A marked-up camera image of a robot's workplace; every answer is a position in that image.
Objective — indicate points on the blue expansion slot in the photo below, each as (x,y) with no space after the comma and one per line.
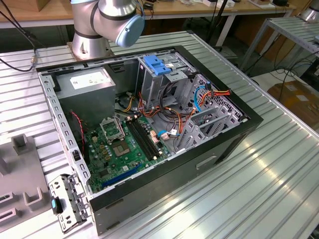
(119,178)

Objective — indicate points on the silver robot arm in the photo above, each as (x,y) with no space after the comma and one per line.
(84,39)

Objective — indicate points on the small cardboard box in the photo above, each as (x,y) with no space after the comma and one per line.
(40,5)

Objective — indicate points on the large cardboard box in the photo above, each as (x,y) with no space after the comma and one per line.
(299,99)

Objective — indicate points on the black teal latch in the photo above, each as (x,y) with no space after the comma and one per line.
(56,205)

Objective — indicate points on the green motherboard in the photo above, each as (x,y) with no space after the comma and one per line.
(117,164)

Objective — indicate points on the blue plastic drive bracket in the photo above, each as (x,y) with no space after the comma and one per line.
(155,66)

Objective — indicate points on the black RAM slot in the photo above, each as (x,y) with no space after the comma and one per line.
(140,142)
(148,138)

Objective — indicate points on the grey metal disk bay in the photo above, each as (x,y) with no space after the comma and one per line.
(197,139)

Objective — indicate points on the wooden workbench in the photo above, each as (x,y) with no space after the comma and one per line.
(179,10)

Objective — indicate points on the grey power supply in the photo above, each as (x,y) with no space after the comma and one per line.
(87,99)

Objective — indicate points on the grey parts rack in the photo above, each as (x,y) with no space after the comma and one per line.
(25,174)

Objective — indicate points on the silver slot bracket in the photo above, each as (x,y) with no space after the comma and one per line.
(72,196)

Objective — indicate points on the grey metal drive cage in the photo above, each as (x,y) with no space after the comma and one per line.
(152,87)

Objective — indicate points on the black case switch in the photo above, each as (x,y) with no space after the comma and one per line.
(76,155)

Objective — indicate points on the black PC case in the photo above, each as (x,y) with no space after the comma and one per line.
(162,184)

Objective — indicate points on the CPU socket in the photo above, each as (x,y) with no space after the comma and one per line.
(120,149)

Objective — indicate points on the black case fan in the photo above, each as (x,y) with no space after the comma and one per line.
(76,129)

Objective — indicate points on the silver metal drum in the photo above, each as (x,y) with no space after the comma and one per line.
(309,15)

